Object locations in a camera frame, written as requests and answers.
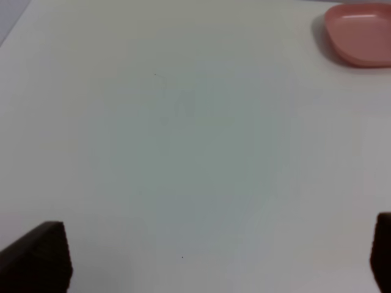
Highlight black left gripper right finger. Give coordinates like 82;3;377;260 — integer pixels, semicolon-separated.
370;212;390;293

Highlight pink square plastic dish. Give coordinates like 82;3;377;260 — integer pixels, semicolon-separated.
324;2;390;68

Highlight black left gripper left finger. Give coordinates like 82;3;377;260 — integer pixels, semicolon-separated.
1;221;73;292

